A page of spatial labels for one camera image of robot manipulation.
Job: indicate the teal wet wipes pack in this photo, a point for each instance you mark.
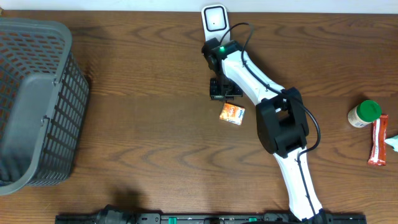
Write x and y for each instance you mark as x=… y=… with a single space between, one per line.
x=393 y=142

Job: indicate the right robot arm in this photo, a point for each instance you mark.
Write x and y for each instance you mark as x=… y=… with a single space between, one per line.
x=281 y=117

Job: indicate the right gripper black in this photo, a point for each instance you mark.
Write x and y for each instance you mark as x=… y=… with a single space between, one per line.
x=215 y=92

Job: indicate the orange small box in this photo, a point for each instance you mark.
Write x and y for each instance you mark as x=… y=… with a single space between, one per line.
x=232 y=113

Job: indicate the white barcode scanner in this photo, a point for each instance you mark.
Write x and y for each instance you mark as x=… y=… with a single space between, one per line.
x=215 y=21

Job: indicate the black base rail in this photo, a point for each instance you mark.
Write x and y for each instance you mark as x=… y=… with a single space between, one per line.
x=113 y=215

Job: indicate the grey plastic basket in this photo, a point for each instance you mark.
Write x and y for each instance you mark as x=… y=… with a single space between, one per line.
x=44 y=97

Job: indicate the green lid jar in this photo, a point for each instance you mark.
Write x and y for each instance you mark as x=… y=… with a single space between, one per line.
x=364 y=113

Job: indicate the orange Top chocolate bar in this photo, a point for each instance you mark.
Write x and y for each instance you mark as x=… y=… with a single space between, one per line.
x=378 y=151

